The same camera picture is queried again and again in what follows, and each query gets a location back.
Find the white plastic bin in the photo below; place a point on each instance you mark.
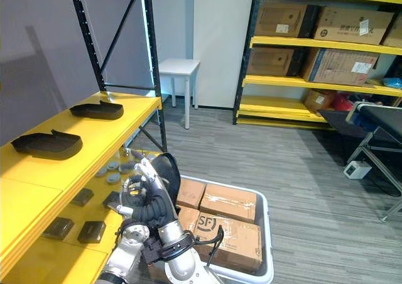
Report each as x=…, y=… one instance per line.
x=268, y=249

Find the cardboard box with SF logo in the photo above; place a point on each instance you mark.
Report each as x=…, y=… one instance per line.
x=238, y=240

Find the right robot hand black cloth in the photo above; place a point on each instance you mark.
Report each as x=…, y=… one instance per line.
x=157, y=208

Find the small plain cardboard box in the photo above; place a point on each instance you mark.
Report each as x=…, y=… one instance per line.
x=188, y=218
x=190, y=193

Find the yellow storage rack with boxes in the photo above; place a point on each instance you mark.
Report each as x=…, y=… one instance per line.
x=282, y=41

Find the cardboard box with blue print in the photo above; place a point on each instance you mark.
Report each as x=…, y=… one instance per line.
x=339, y=65

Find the yellow shelf rack black uprights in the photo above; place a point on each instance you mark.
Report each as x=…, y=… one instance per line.
x=94, y=139

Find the blue plastic bag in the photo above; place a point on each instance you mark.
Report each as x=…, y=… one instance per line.
x=392, y=82

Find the small metal fitting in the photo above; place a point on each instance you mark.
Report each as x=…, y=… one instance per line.
x=126, y=151

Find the black belt conveyor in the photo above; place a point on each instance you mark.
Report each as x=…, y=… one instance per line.
x=383, y=116

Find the red bag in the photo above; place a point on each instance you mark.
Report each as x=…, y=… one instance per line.
x=343, y=101

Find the black sole-shaped plastic housing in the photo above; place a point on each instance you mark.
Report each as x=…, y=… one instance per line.
x=50, y=145
x=171, y=177
x=100, y=111

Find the black flat board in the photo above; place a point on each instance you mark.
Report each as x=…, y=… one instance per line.
x=339, y=120

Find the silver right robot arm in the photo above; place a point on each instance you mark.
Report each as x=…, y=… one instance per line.
x=182, y=268

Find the cardboard box with clear tape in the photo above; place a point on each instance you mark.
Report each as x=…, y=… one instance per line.
x=229, y=202

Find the grey oblong part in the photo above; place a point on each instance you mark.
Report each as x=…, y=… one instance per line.
x=135, y=154
x=125, y=168

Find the cardboard box with black print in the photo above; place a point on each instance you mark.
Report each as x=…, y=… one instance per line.
x=351, y=24

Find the small black square part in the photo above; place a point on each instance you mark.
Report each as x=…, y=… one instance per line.
x=58, y=228
x=82, y=197
x=91, y=232
x=110, y=201

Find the grey round disc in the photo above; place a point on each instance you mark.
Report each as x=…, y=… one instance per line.
x=112, y=179
x=112, y=166
x=101, y=172

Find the brown box with black side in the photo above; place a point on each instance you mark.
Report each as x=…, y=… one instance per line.
x=279, y=20
x=270, y=61

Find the small white table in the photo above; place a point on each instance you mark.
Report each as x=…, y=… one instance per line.
x=179, y=66

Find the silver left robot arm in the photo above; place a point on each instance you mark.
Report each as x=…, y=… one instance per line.
x=125, y=259

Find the grey metal stand frame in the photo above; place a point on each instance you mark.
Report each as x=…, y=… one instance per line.
x=377, y=167

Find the small white box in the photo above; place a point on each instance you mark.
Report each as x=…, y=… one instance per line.
x=356, y=170

